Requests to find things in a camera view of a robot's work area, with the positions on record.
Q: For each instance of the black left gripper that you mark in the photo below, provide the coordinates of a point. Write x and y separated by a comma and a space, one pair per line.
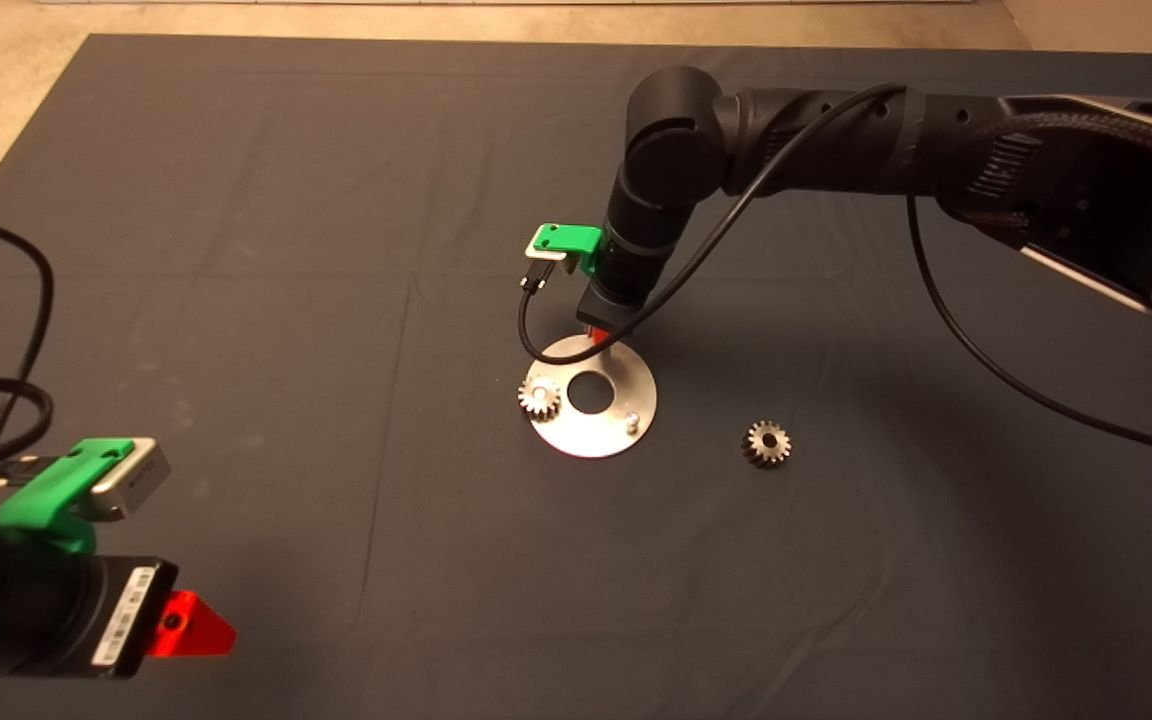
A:
131, 620

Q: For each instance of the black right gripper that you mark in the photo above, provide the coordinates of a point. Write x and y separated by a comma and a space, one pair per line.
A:
606, 308

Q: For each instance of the steel planetary gear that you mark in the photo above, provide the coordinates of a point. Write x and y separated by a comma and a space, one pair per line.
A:
531, 405
778, 450

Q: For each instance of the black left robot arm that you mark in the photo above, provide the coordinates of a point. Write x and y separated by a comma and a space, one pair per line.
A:
6, 610

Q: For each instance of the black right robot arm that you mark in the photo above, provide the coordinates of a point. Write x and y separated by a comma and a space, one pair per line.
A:
836, 140

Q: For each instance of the round metal carrier plate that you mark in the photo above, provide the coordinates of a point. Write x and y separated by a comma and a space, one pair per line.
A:
586, 440

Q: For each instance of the dark grey table cloth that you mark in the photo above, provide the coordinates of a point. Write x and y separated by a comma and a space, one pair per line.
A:
336, 200

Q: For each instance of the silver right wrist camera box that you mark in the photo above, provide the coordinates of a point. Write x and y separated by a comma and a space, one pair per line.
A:
548, 258

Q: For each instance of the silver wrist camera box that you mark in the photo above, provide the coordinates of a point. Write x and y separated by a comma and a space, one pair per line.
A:
548, 258
131, 480

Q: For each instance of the green right camera mount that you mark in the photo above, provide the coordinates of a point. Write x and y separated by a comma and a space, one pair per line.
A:
566, 240

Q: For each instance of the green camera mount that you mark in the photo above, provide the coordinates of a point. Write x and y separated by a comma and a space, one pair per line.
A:
566, 240
36, 505

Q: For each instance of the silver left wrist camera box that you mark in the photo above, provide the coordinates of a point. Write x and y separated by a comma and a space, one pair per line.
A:
131, 480

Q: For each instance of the green left camera mount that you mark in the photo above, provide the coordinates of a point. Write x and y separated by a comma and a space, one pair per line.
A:
36, 505

